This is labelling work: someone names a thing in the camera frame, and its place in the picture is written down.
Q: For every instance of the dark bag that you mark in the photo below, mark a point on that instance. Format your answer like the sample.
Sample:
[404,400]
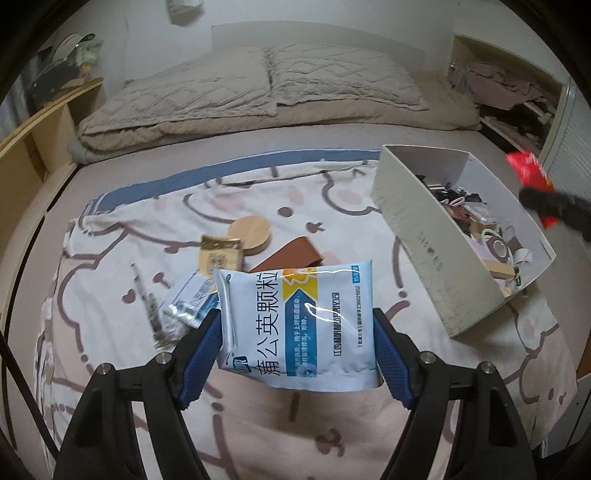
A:
[46,78]

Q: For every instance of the wooden bedside shelf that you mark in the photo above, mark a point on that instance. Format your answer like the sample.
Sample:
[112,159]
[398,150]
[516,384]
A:
[46,129]

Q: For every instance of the white cardboard box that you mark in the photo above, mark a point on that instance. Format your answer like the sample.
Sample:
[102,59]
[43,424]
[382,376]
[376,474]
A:
[415,230]

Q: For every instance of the brown leather case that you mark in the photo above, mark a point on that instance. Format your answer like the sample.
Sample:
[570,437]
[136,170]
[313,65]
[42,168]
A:
[288,256]

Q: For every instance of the round wooden disc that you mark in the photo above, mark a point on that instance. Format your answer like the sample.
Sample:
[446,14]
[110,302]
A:
[249,233]

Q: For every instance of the printed blanket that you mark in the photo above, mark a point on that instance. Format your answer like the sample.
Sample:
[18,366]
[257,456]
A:
[115,258]

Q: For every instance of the pile of hair accessories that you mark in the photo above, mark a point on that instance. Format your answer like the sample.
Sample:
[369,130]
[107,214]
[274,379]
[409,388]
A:
[461,203]

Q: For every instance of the yellow brown packet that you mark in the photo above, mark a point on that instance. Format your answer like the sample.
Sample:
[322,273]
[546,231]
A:
[220,256]

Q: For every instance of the red packet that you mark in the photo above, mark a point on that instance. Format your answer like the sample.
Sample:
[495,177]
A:
[531,173]

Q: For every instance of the beige folded blanket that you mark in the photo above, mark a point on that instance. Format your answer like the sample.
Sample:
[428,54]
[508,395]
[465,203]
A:
[369,117]

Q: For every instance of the metal nail clipper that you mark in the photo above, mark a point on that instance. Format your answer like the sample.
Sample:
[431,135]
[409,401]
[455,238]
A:
[150,309]

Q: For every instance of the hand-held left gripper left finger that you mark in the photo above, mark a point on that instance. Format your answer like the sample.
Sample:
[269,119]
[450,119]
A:
[203,364]

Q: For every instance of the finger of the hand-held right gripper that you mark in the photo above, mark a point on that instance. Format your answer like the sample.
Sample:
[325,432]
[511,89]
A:
[554,204]

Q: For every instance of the pile of clothes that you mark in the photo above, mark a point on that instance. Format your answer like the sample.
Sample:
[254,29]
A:
[498,87]

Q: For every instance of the grey quilted pillow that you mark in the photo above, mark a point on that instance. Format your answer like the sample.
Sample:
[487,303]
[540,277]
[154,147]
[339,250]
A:
[184,92]
[341,78]

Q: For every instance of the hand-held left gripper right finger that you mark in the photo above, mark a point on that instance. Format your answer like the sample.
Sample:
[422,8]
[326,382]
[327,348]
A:
[392,369]

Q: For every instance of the white louvred door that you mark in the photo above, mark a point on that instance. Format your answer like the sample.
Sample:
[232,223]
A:
[568,124]

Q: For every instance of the white hat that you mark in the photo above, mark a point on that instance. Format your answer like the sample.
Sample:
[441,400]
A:
[74,42]

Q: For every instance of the blue white sachet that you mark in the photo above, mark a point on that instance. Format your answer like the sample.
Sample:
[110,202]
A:
[295,323]
[194,288]

